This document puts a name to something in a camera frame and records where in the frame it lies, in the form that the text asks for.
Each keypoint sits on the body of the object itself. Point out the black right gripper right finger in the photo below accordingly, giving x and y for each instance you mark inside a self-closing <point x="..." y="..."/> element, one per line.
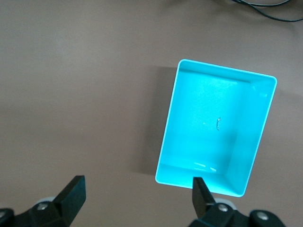
<point x="203" y="201"/>

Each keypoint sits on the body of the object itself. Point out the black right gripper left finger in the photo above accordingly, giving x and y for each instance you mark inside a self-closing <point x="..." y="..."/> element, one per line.
<point x="66" y="208"/>

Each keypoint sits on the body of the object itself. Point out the turquoise plastic bin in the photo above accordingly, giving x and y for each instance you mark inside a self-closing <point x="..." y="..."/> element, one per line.
<point x="208" y="123"/>

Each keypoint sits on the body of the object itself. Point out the brown table cover cloth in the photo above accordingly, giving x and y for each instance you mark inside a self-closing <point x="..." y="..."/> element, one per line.
<point x="71" y="94"/>

